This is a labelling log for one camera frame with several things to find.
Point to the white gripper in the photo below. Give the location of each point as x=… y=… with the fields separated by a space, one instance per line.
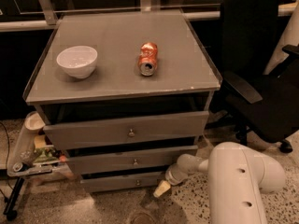
x=172 y=175

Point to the grey bottom drawer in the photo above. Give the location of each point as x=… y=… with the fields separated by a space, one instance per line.
x=122 y=182

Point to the grey drawer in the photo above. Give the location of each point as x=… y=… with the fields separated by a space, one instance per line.
x=110 y=132
x=122 y=182
x=128 y=160

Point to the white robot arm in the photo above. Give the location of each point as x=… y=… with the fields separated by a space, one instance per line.
x=237 y=177

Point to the grey top drawer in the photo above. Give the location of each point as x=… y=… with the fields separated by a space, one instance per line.
x=110 y=132

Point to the grey middle drawer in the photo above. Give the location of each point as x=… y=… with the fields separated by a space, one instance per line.
x=128 y=160

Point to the grey drawer cabinet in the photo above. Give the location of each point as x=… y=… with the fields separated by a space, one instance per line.
x=184 y=80

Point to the green snack packet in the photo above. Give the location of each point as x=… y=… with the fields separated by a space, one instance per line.
x=46 y=155

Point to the crushed orange soda can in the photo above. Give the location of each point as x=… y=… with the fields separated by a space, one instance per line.
x=147 y=61

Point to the small white cup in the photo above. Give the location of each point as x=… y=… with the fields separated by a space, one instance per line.
x=34 y=123

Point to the white ceramic bowl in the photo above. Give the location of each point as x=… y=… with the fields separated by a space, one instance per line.
x=78 y=61

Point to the black stand leg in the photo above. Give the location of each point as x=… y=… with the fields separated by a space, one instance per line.
x=9 y=210

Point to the black office chair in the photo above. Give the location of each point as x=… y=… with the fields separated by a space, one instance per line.
x=264 y=104

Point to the metal window rail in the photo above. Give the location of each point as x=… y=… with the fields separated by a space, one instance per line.
x=30 y=15

